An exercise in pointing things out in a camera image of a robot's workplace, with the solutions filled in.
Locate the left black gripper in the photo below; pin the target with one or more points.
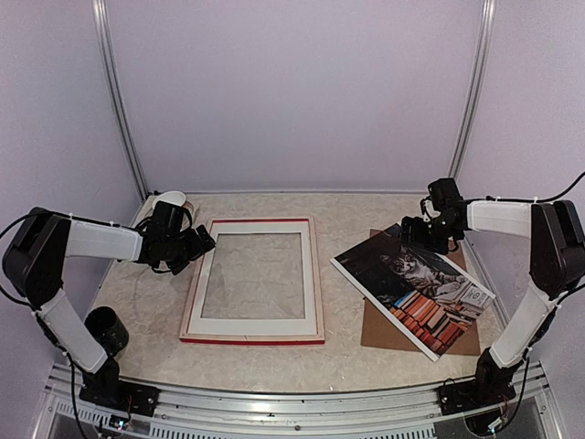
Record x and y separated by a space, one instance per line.
197 248

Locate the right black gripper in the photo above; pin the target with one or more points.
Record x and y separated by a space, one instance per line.
441 247

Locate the black cylindrical cup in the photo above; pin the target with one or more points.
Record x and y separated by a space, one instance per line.
107 329

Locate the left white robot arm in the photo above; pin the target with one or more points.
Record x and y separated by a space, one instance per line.
45 246

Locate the right aluminium post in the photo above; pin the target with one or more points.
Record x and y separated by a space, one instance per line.
474 89

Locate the aluminium post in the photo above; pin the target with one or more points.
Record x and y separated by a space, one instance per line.
104 37
474 89

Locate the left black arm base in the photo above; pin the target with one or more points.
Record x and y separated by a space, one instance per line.
105 388

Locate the left aluminium post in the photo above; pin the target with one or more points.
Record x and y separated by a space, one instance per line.
104 37

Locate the grey round plate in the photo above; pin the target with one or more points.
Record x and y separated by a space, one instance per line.
193 210

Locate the cat and books photo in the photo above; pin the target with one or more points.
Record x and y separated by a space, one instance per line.
425 296

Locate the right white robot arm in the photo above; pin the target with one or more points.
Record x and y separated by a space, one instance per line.
553 248

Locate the aluminium front rail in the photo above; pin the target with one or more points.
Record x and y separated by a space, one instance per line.
189 412

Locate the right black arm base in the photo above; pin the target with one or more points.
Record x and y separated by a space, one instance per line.
490 385

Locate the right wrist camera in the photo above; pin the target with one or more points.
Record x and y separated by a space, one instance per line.
443 194

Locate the orange white bowl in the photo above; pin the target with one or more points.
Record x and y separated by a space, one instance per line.
174 197

